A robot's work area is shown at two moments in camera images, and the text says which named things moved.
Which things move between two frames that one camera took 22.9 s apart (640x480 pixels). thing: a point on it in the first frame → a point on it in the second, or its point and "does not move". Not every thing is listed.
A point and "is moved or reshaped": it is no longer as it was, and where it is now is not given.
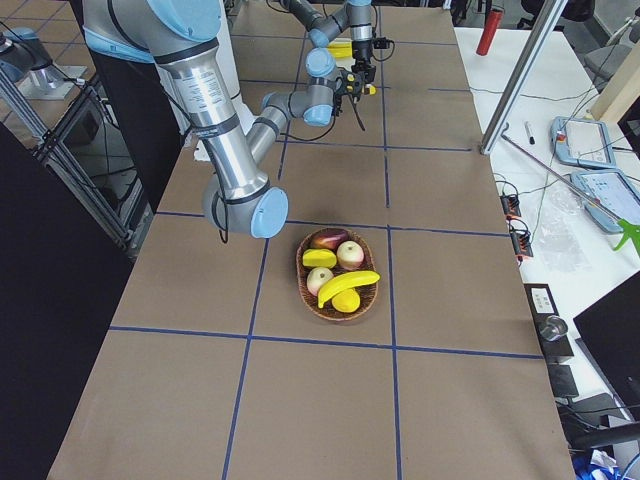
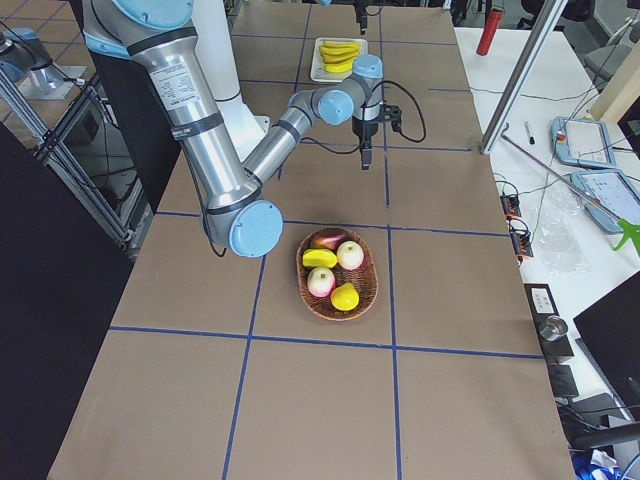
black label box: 542,305 does not move
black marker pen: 529,133 does not move
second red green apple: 317,278 does not move
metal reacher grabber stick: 628,226 does not move
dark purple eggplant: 329,238 does not move
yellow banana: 341,45 is moved or reshaped
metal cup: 553,327 does not move
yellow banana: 341,51 is moved or reshaped
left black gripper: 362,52 → 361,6
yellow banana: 348,280 → 339,45
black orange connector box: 511,205 does not move
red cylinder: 489,33 does not move
